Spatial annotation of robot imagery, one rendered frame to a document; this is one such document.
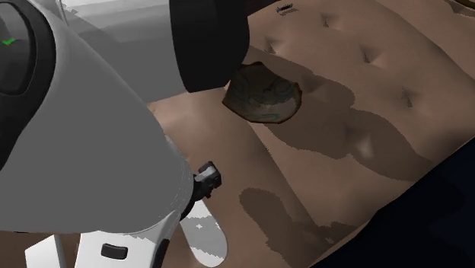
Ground dark brown patterned bowl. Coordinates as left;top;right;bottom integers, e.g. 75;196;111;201
222;61;303;125

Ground brown tufted sofa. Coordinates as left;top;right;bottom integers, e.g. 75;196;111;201
0;0;475;268

